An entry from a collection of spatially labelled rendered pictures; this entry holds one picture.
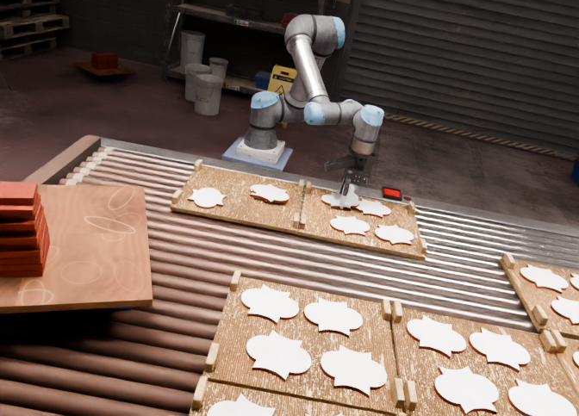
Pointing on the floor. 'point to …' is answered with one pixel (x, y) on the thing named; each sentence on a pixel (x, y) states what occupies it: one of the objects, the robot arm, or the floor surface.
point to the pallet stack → (28, 17)
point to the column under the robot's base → (256, 159)
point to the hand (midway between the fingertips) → (339, 200)
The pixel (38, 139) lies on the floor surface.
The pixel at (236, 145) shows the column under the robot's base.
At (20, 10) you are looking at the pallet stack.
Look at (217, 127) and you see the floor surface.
